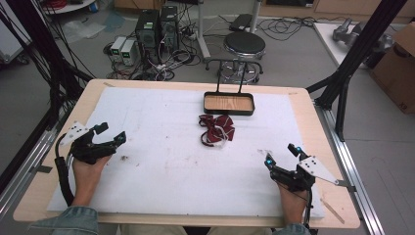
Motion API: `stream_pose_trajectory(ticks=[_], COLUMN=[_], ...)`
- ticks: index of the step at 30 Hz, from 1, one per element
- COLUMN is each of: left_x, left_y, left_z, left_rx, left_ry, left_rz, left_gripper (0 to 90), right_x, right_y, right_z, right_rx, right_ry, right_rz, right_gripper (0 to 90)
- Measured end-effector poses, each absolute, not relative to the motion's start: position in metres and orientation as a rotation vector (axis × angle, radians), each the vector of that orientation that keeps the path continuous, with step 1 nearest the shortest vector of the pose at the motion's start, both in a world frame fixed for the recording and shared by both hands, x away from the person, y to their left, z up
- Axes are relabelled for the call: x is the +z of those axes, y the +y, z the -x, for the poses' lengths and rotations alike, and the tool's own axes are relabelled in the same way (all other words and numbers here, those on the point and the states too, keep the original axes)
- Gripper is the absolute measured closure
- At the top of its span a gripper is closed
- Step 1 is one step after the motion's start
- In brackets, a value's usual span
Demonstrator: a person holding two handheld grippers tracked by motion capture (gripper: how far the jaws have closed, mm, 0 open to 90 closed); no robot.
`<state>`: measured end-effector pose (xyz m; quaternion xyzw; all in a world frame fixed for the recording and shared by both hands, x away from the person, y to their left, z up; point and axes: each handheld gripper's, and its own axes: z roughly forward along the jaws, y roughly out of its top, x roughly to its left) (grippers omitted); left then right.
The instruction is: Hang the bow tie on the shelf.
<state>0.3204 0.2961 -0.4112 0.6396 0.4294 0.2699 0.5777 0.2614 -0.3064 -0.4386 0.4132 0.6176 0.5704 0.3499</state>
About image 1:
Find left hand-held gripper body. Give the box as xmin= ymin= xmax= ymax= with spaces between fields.
xmin=60 ymin=121 xmax=118 ymax=165

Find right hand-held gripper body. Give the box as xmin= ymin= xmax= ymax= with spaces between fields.
xmin=269 ymin=156 xmax=340 ymax=193

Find person's right hand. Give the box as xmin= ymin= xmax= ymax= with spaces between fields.
xmin=277 ymin=182 xmax=309 ymax=226

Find person's left hand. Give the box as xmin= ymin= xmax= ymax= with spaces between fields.
xmin=71 ymin=155 xmax=113 ymax=208

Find thin wooden stick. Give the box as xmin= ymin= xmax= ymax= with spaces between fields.
xmin=320 ymin=198 xmax=346 ymax=225

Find person's right denim sleeve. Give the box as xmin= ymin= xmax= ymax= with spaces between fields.
xmin=271 ymin=222 xmax=311 ymax=235

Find person's denim sleeve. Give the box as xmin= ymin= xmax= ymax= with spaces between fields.
xmin=271 ymin=222 xmax=311 ymax=235
xmin=28 ymin=205 xmax=100 ymax=235

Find grey tape strip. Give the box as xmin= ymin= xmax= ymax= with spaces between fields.
xmin=337 ymin=179 xmax=357 ymax=193

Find maroon bow tie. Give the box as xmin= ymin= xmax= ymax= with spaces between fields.
xmin=198 ymin=114 xmax=237 ymax=149

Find white foam mat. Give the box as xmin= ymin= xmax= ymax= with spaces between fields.
xmin=46 ymin=86 xmax=327 ymax=219

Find black tray with wooden bottom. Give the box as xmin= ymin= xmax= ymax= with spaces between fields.
xmin=203 ymin=58 xmax=256 ymax=118

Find person's left denim sleeve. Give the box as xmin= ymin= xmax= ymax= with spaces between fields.
xmin=28 ymin=205 xmax=100 ymax=235

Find white power supply box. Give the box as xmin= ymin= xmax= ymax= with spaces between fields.
xmin=120 ymin=38 xmax=138 ymax=67
xmin=110 ymin=35 xmax=128 ymax=63

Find clear plastic sheet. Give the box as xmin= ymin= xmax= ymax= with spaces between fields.
xmin=61 ymin=19 xmax=108 ymax=44

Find black computer tower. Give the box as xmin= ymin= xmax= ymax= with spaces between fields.
xmin=159 ymin=5 xmax=181 ymax=53
xmin=134 ymin=9 xmax=161 ymax=64

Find black round stool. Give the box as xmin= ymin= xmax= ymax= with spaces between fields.
xmin=205 ymin=30 xmax=267 ymax=85

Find silver equipment case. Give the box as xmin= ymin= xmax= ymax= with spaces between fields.
xmin=0 ymin=9 xmax=32 ymax=65

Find white round table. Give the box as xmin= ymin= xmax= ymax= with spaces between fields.
xmin=41 ymin=0 xmax=98 ymax=16

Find cardboard box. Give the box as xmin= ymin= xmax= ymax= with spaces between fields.
xmin=369 ymin=22 xmax=415 ymax=116

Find grey handheld vacuum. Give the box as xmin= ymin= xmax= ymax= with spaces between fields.
xmin=332 ymin=18 xmax=394 ymax=53

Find grey metal table leg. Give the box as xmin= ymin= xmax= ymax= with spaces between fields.
xmin=195 ymin=0 xmax=212 ymax=61
xmin=249 ymin=0 xmax=263 ymax=33

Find black flat device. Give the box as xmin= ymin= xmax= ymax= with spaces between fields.
xmin=228 ymin=13 xmax=254 ymax=33

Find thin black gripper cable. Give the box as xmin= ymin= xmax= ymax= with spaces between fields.
xmin=302 ymin=187 xmax=319 ymax=235

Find black sleeved gripper cable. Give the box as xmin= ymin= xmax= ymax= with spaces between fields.
xmin=54 ymin=132 xmax=76 ymax=208

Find aluminium rail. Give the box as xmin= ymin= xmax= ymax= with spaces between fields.
xmin=0 ymin=125 xmax=65 ymax=218
xmin=313 ymin=99 xmax=387 ymax=235

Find tangle of floor cables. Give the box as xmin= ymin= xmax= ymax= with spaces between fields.
xmin=103 ymin=13 xmax=205 ymax=81

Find black post with cable bundle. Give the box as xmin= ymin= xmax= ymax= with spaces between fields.
xmin=0 ymin=0 xmax=96 ymax=131

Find black metal frame post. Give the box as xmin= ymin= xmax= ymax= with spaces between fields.
xmin=305 ymin=0 xmax=409 ymax=142

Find black floor cables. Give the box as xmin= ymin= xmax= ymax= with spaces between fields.
xmin=255 ymin=15 xmax=316 ymax=43

